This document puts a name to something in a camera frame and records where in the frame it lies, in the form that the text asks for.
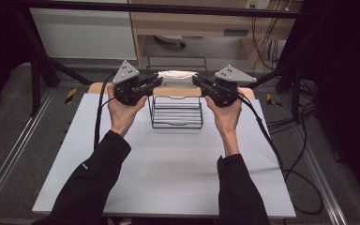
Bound hanging black cables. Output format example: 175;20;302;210
250;16;279;71

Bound tan wooden board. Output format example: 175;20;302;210
87;82;257;100

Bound person's left hand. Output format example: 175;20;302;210
106;83;148;139

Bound black curtain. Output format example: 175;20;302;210
275;0;360;205

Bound left hand-held gripper cable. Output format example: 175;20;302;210
93;71;117;152

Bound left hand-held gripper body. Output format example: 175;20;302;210
112;59;149;107

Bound white cabinet panel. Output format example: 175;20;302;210
29;7;138;61

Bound right hand-held gripper cable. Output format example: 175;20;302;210
236;91;324;217

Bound black wire rack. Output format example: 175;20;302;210
146;55;208;130

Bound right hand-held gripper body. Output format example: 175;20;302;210
201;64;258;109

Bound light wooden desk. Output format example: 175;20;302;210
127;0;305;69

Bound black floor cables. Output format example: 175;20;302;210
266;78;317;133

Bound black metal frame bar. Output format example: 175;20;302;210
12;0;305;20

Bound hand-held gripper cable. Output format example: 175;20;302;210
93;71;117;152
236;91;324;217

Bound black metal stand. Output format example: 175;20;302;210
14;8;92;117

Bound person's right hand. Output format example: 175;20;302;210
203;89;244;136

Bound white towel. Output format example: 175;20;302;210
157;69;199;81

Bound white device under desk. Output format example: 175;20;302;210
153;34;188;49

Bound aluminium floor rail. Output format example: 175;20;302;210
293;125;349;225
0;89;54;214

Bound white wall socket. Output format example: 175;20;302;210
244;0;272;10

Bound yellow black floor tape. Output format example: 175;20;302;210
265;93;283;108
64;87;78;105

